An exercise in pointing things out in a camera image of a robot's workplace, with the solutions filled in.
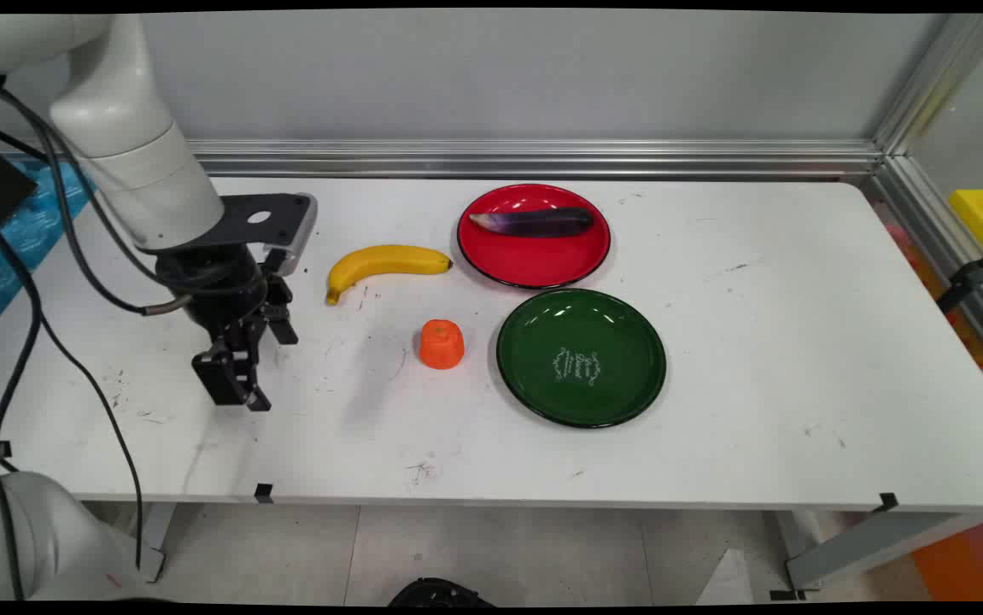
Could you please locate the orange box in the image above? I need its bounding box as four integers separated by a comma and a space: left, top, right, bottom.
910, 512, 983, 602

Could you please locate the green plate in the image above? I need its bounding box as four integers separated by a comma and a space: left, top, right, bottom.
495, 288, 668, 430

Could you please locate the blue plastic sheet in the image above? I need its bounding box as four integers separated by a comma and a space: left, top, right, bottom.
0, 158, 96, 349

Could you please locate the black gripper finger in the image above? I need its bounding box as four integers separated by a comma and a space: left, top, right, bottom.
262, 275, 301, 347
191, 329, 273, 413

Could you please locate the red pink floor item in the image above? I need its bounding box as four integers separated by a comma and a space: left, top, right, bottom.
884, 222, 983, 395

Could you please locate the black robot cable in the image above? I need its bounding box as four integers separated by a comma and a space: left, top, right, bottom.
0, 231, 145, 599
0, 72, 195, 318

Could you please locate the red plate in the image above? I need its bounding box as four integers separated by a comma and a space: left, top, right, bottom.
456, 183, 612, 290

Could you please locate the aluminium horizontal frame rail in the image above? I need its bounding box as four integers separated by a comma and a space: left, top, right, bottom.
0, 138, 886, 181

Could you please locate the grey table leg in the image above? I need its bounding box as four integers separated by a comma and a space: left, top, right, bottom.
134, 502, 178, 583
771, 511, 983, 599

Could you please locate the yellow banana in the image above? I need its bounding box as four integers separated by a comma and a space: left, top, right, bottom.
325, 244, 454, 307

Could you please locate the aluminium upright frame post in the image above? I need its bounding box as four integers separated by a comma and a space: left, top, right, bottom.
872, 13, 983, 156

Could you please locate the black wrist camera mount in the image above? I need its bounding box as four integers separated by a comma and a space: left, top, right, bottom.
197, 193, 319, 278

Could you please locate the purple eggplant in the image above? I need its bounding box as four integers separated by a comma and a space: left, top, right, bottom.
468, 207, 595, 239

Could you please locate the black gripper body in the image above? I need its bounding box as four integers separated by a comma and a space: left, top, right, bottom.
155, 243, 280, 344

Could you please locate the black round floor object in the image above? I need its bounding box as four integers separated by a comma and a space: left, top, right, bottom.
388, 577, 497, 608

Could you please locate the orange carrot piece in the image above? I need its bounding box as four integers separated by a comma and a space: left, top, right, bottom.
419, 319, 466, 371

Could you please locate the aluminium side frame rail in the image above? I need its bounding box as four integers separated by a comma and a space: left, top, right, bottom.
863, 154, 983, 378

